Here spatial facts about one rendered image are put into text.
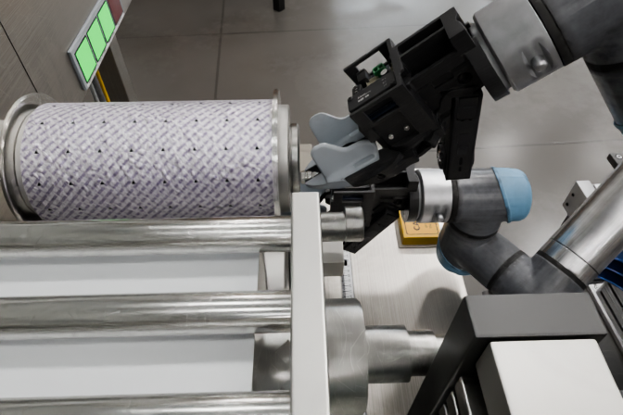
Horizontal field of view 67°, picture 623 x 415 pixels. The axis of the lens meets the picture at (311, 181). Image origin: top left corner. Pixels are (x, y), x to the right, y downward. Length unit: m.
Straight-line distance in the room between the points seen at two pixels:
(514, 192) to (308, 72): 2.27
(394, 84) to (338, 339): 0.22
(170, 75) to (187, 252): 2.76
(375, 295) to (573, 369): 0.63
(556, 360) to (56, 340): 0.18
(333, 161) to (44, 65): 0.45
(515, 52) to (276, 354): 0.28
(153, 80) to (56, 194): 2.44
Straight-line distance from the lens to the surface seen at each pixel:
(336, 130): 0.48
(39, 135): 0.51
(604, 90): 0.46
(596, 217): 0.73
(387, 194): 0.63
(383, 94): 0.39
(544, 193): 2.38
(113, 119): 0.49
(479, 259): 0.72
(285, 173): 0.45
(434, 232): 0.87
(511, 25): 0.40
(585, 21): 0.41
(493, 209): 0.67
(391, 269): 0.84
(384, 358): 0.28
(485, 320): 0.19
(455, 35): 0.39
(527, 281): 0.71
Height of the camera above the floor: 1.61
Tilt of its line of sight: 47 degrees down
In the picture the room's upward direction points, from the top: straight up
